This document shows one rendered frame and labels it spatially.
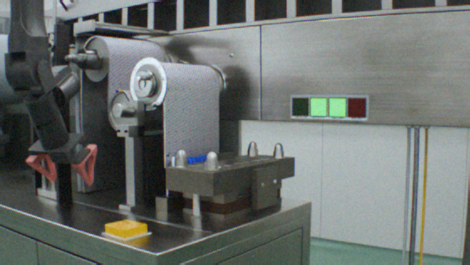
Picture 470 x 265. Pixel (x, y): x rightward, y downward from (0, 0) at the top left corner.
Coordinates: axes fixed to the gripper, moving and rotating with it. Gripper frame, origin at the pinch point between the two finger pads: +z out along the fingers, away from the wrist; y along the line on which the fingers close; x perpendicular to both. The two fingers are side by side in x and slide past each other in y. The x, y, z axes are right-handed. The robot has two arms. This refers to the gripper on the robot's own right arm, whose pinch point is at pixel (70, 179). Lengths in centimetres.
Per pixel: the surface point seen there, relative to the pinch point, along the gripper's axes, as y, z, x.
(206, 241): -22.2, 22.8, -8.8
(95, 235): 2.0, 17.9, -1.7
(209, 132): -7, 23, -53
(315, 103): -39, 17, -61
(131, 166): 8.3, 20.9, -31.7
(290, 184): 28, 210, -257
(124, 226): -5.2, 16.5, -4.3
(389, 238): -58, 227, -216
